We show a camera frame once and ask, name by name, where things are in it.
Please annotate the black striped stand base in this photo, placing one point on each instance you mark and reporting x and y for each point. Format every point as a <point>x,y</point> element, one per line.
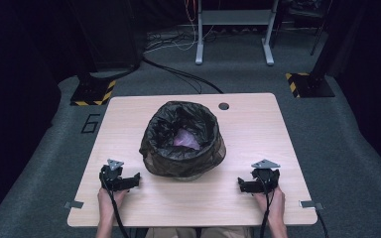
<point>311,86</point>
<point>92,92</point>

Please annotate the black cabinet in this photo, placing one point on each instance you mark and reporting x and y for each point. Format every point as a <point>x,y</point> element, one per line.
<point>109,33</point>

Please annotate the person's left hand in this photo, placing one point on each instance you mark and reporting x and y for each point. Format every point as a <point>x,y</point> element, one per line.
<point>107,200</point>

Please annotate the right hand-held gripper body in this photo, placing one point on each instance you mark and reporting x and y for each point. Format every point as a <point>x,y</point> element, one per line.
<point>265,175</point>

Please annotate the grey table edge bracket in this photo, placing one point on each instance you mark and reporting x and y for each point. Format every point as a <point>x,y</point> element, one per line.
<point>74,204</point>
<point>311,204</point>

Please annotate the black stand pole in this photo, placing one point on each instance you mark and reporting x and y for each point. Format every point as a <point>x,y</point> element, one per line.
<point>334,36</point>

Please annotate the round trash bin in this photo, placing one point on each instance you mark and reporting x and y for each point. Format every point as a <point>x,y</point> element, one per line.
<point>188,178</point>

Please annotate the white desk frame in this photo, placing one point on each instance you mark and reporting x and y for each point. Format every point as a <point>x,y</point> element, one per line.
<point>234,17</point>

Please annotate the person's right hand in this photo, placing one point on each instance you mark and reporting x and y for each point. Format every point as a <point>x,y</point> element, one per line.
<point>276,203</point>

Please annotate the black trash bag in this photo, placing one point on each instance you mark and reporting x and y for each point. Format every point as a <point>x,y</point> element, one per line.
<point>182,139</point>

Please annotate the pink crumpled plastic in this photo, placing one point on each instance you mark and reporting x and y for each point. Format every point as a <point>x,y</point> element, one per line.
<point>186,139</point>

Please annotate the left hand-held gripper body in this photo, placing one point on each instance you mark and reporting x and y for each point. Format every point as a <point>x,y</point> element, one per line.
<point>111,173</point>

